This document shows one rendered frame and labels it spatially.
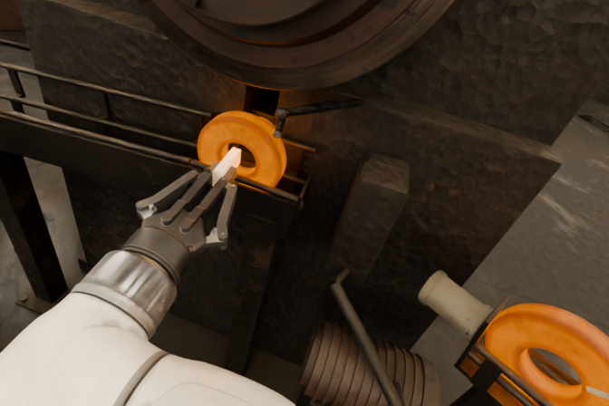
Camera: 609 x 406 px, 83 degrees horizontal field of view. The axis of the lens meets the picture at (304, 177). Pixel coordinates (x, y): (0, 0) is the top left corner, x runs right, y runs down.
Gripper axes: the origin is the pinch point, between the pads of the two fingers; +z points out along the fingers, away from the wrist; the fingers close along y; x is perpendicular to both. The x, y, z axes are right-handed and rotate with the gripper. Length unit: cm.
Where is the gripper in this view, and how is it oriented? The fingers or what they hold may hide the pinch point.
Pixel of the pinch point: (227, 167)
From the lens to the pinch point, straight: 54.9
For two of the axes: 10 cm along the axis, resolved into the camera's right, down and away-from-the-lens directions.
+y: 9.4, 3.3, -0.9
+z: 2.8, -6.0, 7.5
